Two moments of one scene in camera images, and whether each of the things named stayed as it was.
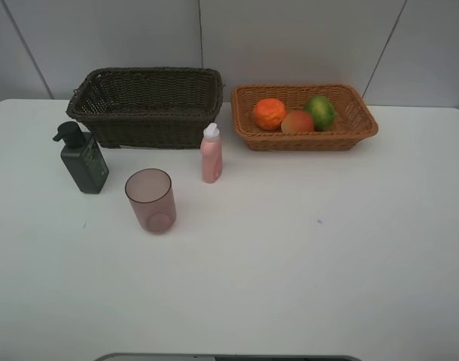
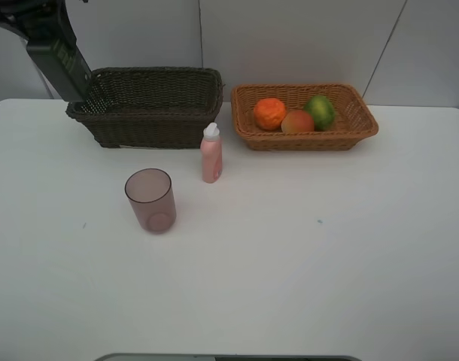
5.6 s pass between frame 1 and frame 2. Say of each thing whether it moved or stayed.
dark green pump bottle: moved
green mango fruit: stayed
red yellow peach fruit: stayed
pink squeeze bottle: stayed
